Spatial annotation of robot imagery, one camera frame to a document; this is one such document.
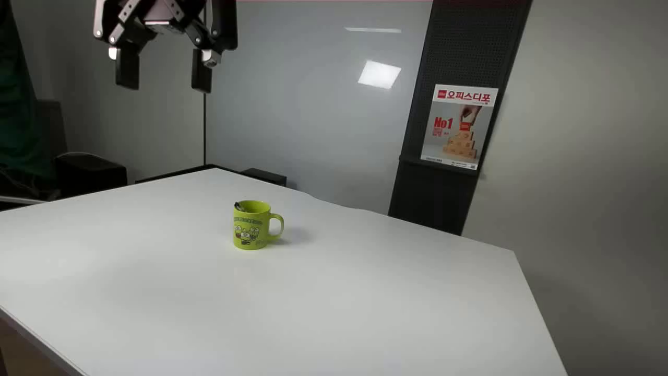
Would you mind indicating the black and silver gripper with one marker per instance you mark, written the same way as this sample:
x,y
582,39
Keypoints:
x,y
128,25

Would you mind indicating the black box behind table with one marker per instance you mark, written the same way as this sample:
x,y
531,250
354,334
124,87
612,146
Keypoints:
x,y
267,176

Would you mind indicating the black office chair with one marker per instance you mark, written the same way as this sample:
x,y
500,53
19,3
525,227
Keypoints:
x,y
74,172

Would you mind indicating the green cartoon mug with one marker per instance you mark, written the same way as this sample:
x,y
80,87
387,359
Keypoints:
x,y
255,224

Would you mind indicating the red and white poster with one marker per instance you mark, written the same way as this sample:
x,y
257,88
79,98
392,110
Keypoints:
x,y
459,125

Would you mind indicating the black wall pillar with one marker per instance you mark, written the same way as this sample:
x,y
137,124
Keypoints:
x,y
464,70

